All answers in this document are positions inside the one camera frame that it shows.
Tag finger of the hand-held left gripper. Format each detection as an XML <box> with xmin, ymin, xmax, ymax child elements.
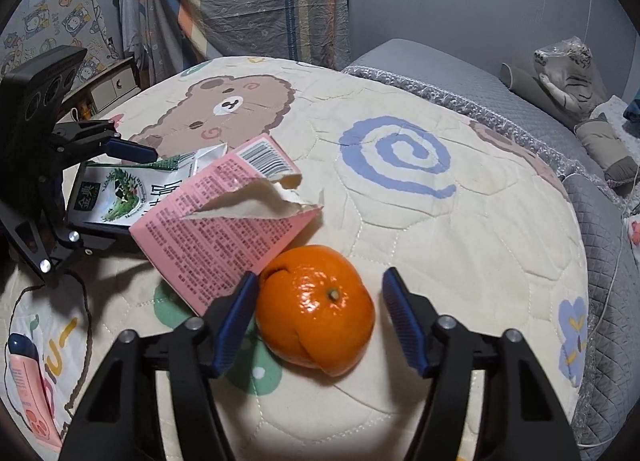
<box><xmin>10</xmin><ymin>214</ymin><xmax>133</xmax><ymax>288</ymax></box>
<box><xmin>50</xmin><ymin>118</ymin><xmax>160</xmax><ymax>166</ymax></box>

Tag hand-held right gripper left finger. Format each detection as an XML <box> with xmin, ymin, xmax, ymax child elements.
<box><xmin>60</xmin><ymin>271</ymin><xmax>261</xmax><ymax>461</ymax></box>

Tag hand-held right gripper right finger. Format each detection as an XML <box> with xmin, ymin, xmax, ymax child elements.
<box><xmin>381</xmin><ymin>267</ymin><xmax>583</xmax><ymax>461</ymax></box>

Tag green and white milk carton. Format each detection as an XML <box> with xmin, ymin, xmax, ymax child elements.
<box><xmin>65</xmin><ymin>144</ymin><xmax>231</xmax><ymax>239</ymax></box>

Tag whole orange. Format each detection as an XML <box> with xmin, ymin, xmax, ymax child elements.
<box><xmin>255</xmin><ymin>243</ymin><xmax>377</xmax><ymax>378</ymax></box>

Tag torn pink carton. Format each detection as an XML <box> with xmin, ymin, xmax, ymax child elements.
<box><xmin>129</xmin><ymin>134</ymin><xmax>325</xmax><ymax>317</ymax></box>

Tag white cabinet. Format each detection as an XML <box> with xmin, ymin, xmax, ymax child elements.
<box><xmin>60</xmin><ymin>57</ymin><xmax>141</xmax><ymax>114</ymax></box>

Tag cream printed quilt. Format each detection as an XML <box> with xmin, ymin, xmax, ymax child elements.
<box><xmin>0</xmin><ymin>56</ymin><xmax>591</xmax><ymax>461</ymax></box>

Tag pink tube with dark cap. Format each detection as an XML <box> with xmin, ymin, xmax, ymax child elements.
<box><xmin>7</xmin><ymin>333</ymin><xmax>63</xmax><ymax>452</ymax></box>

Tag striped hanging sheet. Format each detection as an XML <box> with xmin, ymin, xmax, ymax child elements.
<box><xmin>112</xmin><ymin>0</ymin><xmax>351</xmax><ymax>92</ymax></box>

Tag taupe wedge pillow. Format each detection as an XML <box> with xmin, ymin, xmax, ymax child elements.
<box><xmin>500</xmin><ymin>62</ymin><xmax>576</xmax><ymax>129</ymax></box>

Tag grey cushion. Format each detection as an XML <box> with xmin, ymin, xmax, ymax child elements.
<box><xmin>574</xmin><ymin>112</ymin><xmax>640</xmax><ymax>184</ymax></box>

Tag plush tiger in plastic bag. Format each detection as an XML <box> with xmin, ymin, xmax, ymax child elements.
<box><xmin>532</xmin><ymin>37</ymin><xmax>611</xmax><ymax>124</ymax></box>

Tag cartoon wall sticker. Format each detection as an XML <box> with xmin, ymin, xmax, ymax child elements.
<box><xmin>0</xmin><ymin>0</ymin><xmax>121</xmax><ymax>87</ymax></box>

